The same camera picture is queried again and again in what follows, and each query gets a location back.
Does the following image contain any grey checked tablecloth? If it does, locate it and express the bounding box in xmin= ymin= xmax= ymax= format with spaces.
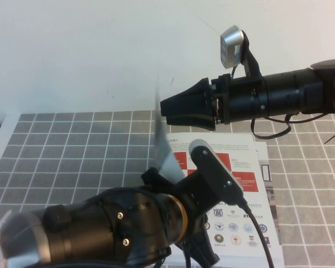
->
xmin=0 ymin=107 xmax=335 ymax=268

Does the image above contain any black right camera mount bracket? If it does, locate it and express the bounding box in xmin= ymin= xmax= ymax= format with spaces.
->
xmin=238 ymin=33 xmax=265 ymax=78

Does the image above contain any black left camera mount bracket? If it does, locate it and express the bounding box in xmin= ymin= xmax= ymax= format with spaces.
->
xmin=174 ymin=145 xmax=242 ymax=216

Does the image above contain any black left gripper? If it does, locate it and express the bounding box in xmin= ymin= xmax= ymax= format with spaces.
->
xmin=141 ymin=168 xmax=221 ymax=266

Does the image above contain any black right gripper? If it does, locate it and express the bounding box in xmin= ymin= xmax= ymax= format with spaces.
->
xmin=159 ymin=73 xmax=266 ymax=131

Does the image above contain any AgileX brochure with robot cover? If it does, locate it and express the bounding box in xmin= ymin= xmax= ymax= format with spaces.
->
xmin=152 ymin=74 xmax=281 ymax=259

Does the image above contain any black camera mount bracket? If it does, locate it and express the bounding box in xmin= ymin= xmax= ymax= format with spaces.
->
xmin=238 ymin=33 xmax=265 ymax=78
xmin=174 ymin=145 xmax=242 ymax=216

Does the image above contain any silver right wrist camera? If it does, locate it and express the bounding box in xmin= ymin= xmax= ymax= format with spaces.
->
xmin=219 ymin=25 xmax=245 ymax=69

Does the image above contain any black right camera cable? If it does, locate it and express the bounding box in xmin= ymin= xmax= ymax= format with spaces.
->
xmin=250 ymin=111 xmax=335 ymax=145

